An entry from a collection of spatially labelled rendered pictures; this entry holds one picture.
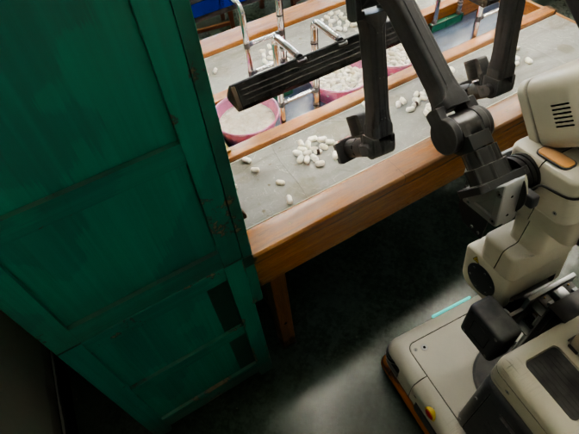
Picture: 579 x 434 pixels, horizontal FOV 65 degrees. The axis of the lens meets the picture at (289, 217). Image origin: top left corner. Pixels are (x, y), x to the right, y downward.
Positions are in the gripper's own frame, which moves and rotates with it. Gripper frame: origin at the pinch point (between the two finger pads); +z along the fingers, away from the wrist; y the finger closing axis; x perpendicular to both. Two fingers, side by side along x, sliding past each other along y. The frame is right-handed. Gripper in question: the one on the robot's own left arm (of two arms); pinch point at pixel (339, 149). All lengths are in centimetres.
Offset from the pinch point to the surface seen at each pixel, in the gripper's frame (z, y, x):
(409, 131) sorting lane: 10.1, -34.0, 6.7
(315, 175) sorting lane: 10.9, 6.4, 6.5
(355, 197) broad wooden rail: -4.3, 2.5, 15.8
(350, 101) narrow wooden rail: 27.5, -24.7, -10.9
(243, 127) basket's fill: 40.8, 15.5, -17.2
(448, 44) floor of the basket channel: 46, -93, -16
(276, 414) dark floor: 28, 53, 89
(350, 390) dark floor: 22, 22, 94
